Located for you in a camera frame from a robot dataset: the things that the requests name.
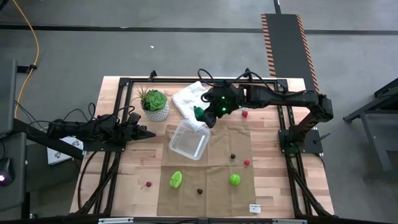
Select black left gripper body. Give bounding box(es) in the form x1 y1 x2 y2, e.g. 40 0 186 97
124 112 147 141

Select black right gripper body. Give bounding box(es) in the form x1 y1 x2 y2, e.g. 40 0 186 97
202 84 245 121

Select dark green toy pepper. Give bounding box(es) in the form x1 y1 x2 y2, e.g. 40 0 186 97
193 106 206 121

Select light green ridged fruit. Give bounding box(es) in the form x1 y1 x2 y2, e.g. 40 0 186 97
169 170 183 189

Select bright green round fruit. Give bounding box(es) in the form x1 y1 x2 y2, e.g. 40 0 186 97
228 173 242 187

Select clear plastic tupperware container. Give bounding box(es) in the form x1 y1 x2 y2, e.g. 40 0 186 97
168 119 212 161

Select succulent in white patterned pot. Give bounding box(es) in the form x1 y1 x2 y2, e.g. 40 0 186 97
132 85 170 123

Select white folded towel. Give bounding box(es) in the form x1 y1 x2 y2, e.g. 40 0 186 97
171 81 215 128

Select beige cloth mat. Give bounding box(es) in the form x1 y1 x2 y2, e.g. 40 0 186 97
156 123 257 218

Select white printed box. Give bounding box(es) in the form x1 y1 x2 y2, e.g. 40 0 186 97
46 136 85 166

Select black floor mat striped edges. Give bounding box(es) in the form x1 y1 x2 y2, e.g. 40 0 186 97
260 12 321 94

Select black metal beam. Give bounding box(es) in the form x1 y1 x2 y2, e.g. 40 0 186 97
12 118 85 161

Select dark grey panel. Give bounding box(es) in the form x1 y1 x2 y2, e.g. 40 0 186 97
0 58 18 136

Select black computer mouse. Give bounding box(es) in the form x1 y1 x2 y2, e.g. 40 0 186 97
0 157 16 187

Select dark grey desk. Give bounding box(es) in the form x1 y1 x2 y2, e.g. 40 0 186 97
0 132 32 218

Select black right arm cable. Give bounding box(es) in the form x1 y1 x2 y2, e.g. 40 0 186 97
197 68 315 104

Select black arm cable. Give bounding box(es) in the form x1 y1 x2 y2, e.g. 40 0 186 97
14 101 137 131
197 68 315 104

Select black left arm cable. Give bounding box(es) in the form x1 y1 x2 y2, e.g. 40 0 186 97
14 101 137 131

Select black metal table frame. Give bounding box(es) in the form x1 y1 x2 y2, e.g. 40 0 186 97
70 68 335 218

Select dark brown cable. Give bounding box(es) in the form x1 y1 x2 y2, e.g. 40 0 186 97
76 151 98 210

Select silver metal bracket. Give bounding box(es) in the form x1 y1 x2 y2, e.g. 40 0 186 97
98 217 134 224
272 218 308 224

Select black cable bracket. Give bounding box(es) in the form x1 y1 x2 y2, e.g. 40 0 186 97
17 63 39 74

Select yellow cable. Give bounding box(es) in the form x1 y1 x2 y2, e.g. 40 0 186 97
11 0 40 119

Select black side table frame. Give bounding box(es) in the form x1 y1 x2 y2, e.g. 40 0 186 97
343 77 398 181

